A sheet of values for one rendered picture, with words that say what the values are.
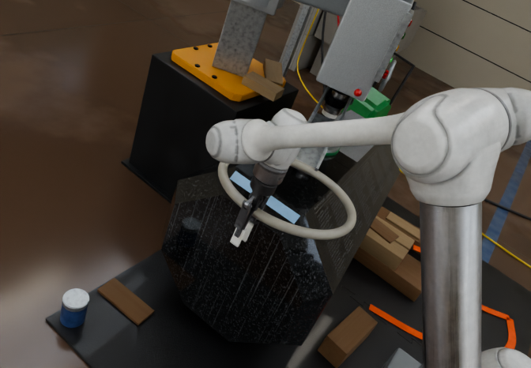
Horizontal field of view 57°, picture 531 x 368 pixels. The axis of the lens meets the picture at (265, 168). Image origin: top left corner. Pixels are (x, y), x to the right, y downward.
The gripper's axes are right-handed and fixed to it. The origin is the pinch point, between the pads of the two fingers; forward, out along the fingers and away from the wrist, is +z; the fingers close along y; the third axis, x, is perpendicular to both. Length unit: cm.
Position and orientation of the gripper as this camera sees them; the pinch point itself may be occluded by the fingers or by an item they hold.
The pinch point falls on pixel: (242, 233)
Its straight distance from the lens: 148.5
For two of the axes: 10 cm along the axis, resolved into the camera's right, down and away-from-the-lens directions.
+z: -3.6, 8.3, 4.3
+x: -8.0, -5.2, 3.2
